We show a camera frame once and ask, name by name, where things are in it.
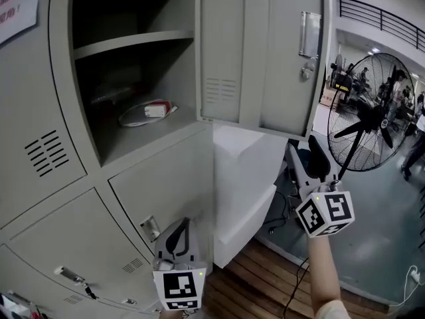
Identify brown cardboard box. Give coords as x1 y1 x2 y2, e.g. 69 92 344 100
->
319 88 337 113

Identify black standing fan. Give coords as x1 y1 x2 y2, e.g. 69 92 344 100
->
327 53 416 183

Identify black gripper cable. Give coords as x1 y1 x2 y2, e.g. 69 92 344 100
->
282 257 310 319

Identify red white packet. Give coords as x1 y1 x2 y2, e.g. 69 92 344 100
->
145 99 181 116

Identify black-headed keys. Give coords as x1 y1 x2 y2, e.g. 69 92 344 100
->
82 283 100 301

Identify person's white shirt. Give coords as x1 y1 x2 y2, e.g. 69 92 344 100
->
311 298 353 319

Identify brown wooden plank platform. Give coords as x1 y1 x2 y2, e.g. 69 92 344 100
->
201 237 390 319

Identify grey metal locker cabinet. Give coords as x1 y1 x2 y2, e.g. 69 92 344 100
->
0 0 333 319

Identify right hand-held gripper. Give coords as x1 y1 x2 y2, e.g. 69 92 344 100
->
285 135 355 239

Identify white power adapter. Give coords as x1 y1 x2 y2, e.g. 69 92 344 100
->
143 104 167 118

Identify person's left forearm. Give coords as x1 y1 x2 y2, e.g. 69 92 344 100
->
158 308 185 319

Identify black metal railing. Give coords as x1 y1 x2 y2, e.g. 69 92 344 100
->
335 0 425 52

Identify tall white foam board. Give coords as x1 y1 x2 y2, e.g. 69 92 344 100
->
212 124 289 245

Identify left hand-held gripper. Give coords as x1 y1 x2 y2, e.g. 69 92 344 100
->
152 217 207 311

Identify black fan power cable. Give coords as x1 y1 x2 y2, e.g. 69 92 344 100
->
262 194 295 235

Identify white packet in locker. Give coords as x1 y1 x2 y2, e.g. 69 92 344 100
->
118 103 173 128

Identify white paper notice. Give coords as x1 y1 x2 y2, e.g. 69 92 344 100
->
0 0 41 45

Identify person's right forearm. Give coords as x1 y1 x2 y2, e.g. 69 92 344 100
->
305 234 343 312

